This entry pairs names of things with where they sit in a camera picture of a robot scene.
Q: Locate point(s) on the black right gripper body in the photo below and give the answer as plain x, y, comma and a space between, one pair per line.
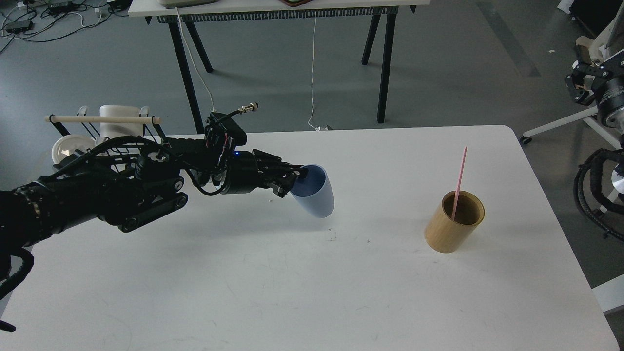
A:
610, 101

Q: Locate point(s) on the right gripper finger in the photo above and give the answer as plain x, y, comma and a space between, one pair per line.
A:
611, 68
579, 88

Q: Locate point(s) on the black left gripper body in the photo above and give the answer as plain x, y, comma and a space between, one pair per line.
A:
244, 172

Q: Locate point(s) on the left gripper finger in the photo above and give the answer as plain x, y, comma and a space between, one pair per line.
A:
273, 166
281, 183

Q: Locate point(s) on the blue plastic cup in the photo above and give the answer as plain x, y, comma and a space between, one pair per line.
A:
314, 191

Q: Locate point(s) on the pink chopstick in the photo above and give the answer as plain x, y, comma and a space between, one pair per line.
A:
457, 191

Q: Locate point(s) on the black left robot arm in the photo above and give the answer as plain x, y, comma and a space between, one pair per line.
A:
131, 181

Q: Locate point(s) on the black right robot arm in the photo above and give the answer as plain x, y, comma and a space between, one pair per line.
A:
593, 166

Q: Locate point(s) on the white mug on rack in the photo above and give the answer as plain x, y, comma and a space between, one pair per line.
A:
110, 130

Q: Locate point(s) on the white background table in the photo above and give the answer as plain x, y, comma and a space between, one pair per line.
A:
347, 64

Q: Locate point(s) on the bamboo cylinder holder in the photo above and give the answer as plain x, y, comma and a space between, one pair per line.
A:
453, 221

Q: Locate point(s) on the white plate on rack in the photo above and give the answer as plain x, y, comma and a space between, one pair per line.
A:
66, 145

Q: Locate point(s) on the wooden rack handle rod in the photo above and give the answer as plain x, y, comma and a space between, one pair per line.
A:
102, 119

